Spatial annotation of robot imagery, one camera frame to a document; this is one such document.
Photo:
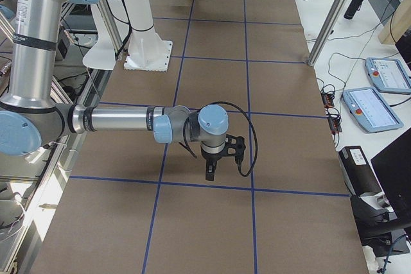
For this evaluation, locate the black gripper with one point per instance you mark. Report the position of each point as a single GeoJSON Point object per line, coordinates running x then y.
{"type": "Point", "coordinates": [211, 158]}

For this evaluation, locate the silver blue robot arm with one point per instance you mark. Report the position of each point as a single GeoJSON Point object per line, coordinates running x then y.
{"type": "Point", "coordinates": [30, 119]}

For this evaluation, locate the orange black electronics board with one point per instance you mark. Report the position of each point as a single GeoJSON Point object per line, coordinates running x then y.
{"type": "Point", "coordinates": [332, 113]}

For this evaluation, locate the black cardboard box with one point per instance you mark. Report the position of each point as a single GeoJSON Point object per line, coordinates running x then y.
{"type": "Point", "coordinates": [357, 172]}

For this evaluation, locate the near teach pendant tablet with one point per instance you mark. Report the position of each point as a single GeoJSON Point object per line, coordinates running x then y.
{"type": "Point", "coordinates": [370, 110]}

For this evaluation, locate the teach pendant tablet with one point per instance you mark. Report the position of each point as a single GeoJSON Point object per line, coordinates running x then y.
{"type": "Point", "coordinates": [388, 75]}
{"type": "Point", "coordinates": [370, 110]}

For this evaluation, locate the black computer monitor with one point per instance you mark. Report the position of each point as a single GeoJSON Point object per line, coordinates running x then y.
{"type": "Point", "coordinates": [392, 168]}

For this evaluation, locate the far teach pendant tablet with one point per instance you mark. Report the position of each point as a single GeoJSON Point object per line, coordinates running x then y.
{"type": "Point", "coordinates": [388, 75]}

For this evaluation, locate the black water bottle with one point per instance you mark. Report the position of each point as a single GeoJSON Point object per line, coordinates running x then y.
{"type": "Point", "coordinates": [353, 7]}

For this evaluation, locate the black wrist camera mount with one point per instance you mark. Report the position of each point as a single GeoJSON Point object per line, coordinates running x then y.
{"type": "Point", "coordinates": [234, 147]}

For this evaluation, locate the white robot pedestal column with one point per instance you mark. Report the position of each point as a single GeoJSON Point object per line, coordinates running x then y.
{"type": "Point", "coordinates": [146, 50]}

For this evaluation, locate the aluminium frame post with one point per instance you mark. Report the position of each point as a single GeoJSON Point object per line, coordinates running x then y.
{"type": "Point", "coordinates": [325, 31]}

